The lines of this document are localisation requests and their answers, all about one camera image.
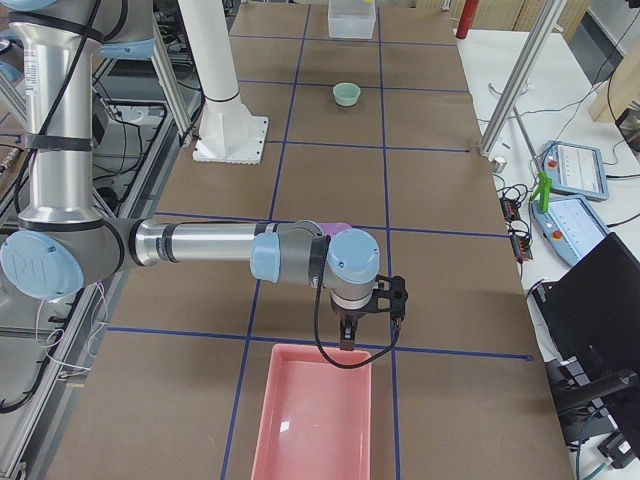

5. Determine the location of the blue teach pendant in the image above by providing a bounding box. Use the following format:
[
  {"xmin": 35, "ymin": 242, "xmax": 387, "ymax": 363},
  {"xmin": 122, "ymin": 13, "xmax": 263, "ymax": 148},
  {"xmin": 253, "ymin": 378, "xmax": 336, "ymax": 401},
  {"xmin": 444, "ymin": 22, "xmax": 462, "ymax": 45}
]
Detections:
[
  {"xmin": 531, "ymin": 194, "xmax": 610, "ymax": 267},
  {"xmin": 542, "ymin": 140, "xmax": 609, "ymax": 201}
]

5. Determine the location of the grabber reacher tool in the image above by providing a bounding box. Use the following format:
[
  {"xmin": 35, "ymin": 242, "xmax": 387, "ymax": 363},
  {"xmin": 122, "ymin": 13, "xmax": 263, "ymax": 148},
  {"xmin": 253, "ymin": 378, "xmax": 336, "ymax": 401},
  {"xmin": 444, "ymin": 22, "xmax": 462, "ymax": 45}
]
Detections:
[{"xmin": 513, "ymin": 106, "xmax": 552, "ymax": 213}]

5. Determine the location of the near blue teach pendant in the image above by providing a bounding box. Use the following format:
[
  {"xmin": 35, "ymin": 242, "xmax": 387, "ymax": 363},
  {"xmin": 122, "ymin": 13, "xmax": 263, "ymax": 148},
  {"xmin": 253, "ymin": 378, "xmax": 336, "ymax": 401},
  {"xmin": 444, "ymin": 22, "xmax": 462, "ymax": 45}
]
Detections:
[{"xmin": 531, "ymin": 194, "xmax": 610, "ymax": 267}]

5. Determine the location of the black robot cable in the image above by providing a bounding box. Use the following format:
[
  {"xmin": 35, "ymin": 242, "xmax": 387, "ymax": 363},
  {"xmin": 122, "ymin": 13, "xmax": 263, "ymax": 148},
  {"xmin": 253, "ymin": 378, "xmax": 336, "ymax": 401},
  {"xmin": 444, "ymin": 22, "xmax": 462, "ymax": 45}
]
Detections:
[{"xmin": 312, "ymin": 239, "xmax": 405, "ymax": 370}]

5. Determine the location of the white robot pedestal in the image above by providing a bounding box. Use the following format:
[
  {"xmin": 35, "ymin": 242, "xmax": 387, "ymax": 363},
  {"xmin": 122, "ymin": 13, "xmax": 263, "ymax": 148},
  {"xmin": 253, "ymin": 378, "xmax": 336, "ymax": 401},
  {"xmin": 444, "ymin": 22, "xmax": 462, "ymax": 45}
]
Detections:
[{"xmin": 179, "ymin": 0, "xmax": 269, "ymax": 165}]

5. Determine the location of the red fire extinguisher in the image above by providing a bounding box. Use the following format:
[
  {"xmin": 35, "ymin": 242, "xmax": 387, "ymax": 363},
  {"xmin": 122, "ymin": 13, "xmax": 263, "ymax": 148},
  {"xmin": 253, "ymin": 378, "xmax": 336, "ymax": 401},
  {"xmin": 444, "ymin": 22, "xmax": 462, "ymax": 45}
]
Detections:
[{"xmin": 456, "ymin": 0, "xmax": 479, "ymax": 40}]

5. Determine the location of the clear plastic bin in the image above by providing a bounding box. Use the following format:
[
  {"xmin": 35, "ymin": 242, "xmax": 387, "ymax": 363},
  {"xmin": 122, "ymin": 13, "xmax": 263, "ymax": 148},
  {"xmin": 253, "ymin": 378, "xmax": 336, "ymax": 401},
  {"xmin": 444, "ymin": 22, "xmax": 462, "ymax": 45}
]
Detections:
[{"xmin": 327, "ymin": 0, "xmax": 377, "ymax": 40}]

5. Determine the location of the green ceramic bowl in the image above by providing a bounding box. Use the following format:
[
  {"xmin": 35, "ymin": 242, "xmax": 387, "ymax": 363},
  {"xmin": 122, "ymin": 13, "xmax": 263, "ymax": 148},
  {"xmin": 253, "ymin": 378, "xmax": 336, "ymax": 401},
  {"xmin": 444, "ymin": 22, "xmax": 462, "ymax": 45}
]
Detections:
[{"xmin": 332, "ymin": 82, "xmax": 361, "ymax": 107}]

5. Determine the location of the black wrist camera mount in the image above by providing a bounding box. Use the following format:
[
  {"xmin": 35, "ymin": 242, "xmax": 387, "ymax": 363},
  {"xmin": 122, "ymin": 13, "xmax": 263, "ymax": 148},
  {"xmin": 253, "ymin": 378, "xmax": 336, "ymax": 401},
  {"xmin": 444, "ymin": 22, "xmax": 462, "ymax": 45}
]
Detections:
[{"xmin": 362, "ymin": 274, "xmax": 409, "ymax": 335}]

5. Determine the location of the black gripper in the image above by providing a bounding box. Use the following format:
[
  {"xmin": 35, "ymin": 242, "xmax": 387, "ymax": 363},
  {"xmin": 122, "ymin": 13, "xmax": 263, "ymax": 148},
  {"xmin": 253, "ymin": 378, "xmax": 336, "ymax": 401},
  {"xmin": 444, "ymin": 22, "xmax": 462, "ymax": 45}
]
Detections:
[{"xmin": 333, "ymin": 305, "xmax": 365, "ymax": 351}]

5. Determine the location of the purple cloth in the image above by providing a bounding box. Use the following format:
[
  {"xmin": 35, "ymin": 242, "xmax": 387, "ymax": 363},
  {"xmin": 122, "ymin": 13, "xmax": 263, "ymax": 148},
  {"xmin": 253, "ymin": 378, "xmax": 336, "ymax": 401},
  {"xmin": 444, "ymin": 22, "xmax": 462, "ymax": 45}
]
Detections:
[{"xmin": 318, "ymin": 222, "xmax": 352, "ymax": 237}]

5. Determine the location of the far blue teach pendant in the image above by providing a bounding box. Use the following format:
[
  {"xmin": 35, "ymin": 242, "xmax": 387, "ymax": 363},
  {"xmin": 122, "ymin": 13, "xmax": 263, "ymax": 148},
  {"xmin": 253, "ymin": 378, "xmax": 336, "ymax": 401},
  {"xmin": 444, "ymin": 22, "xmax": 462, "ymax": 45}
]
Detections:
[{"xmin": 542, "ymin": 140, "xmax": 609, "ymax": 201}]

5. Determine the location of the pink plastic bin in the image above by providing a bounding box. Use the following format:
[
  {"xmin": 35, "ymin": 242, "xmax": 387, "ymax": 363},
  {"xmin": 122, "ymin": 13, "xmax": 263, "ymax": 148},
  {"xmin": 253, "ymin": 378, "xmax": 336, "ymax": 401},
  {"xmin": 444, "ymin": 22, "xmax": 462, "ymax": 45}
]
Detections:
[{"xmin": 251, "ymin": 344, "xmax": 372, "ymax": 479}]

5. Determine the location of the aluminium frame post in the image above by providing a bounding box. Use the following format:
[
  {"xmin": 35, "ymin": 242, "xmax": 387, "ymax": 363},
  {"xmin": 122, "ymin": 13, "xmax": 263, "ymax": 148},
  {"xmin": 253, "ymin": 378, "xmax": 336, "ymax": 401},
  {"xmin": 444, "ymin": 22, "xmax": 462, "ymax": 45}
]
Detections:
[{"xmin": 479, "ymin": 0, "xmax": 567, "ymax": 157}]

